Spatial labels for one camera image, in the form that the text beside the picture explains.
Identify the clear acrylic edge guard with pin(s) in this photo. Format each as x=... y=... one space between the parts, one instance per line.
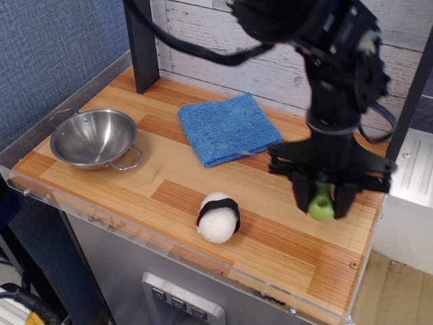
x=280 y=256

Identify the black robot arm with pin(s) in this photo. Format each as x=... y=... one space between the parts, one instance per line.
x=340 y=44

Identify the blue folded cloth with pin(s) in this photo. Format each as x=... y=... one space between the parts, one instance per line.
x=224 y=131

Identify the dark upright post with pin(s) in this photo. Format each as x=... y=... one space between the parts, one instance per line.
x=410 y=93
x=143 y=52

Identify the steel bowl with handles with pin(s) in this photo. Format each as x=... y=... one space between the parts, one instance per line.
x=94 y=139

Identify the white plush rice ball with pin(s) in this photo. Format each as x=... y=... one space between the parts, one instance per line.
x=219 y=218

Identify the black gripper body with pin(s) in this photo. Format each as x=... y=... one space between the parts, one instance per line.
x=335 y=157

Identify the stainless steel cabinet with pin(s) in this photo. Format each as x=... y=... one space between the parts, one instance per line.
x=118 y=262

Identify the dark right upright post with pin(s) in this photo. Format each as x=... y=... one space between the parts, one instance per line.
x=410 y=93

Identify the silver button panel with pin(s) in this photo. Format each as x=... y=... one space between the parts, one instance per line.
x=159 y=290

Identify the green handled grey spatula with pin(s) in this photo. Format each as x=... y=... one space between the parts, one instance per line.
x=321 y=207

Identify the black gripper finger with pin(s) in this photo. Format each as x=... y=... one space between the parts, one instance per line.
x=344 y=195
x=304 y=190

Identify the white appliance at right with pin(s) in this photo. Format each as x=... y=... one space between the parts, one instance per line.
x=404 y=231

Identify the yellow object bottom left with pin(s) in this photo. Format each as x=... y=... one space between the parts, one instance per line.
x=34 y=319

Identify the dark left upright post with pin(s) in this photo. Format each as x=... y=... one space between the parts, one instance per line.
x=143 y=52

